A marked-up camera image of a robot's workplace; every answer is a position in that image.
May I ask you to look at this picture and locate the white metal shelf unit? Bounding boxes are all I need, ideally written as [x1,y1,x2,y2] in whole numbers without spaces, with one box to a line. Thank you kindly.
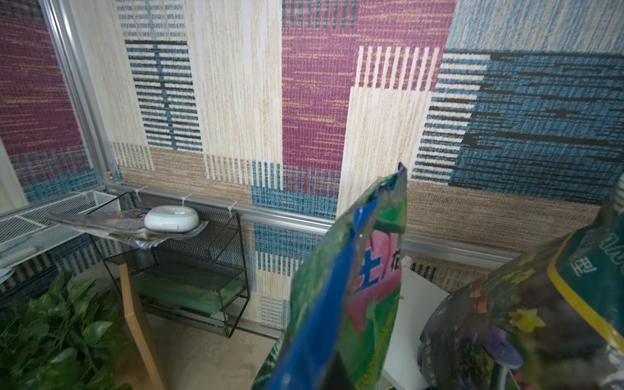
[377,256,449,389]

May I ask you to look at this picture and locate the white wire wall basket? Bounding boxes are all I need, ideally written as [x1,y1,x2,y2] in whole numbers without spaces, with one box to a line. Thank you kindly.
[1,190,120,280]

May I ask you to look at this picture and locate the black wire mesh rack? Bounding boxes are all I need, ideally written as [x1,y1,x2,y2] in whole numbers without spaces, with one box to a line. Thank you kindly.
[97,202,250,337]

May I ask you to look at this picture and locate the white round device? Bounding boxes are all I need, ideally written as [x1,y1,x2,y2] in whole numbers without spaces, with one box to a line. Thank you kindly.
[144,205,199,233]

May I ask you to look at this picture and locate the wooden board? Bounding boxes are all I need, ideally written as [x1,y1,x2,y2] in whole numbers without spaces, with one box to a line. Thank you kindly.
[118,263,167,389]

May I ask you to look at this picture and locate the magazine on rack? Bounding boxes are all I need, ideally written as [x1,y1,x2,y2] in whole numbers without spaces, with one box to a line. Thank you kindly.
[47,208,208,250]

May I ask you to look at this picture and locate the green blue pink soil bag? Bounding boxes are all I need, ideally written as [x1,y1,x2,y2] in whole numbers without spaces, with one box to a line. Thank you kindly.
[252,164,408,389]

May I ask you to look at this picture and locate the green leafy artificial plant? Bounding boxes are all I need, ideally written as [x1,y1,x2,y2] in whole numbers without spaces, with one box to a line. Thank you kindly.
[1,273,131,389]

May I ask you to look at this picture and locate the dark green soil bag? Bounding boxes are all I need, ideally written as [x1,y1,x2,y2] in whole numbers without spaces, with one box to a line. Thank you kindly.
[418,181,623,389]

